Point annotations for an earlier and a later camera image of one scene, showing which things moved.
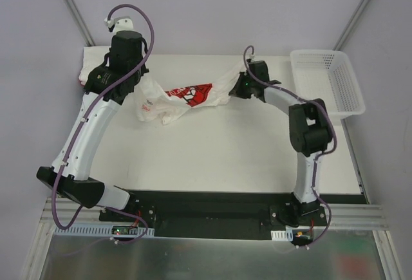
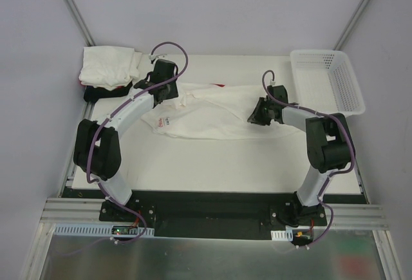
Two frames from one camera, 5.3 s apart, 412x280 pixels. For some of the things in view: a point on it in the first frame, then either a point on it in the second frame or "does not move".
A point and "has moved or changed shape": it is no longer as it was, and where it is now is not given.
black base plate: (216, 215) does not move
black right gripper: (240, 86) to (261, 112)
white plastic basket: (327, 75) does not move
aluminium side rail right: (360, 177) does not move
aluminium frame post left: (71, 8) does not move
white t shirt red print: (152, 103) has moved or changed shape
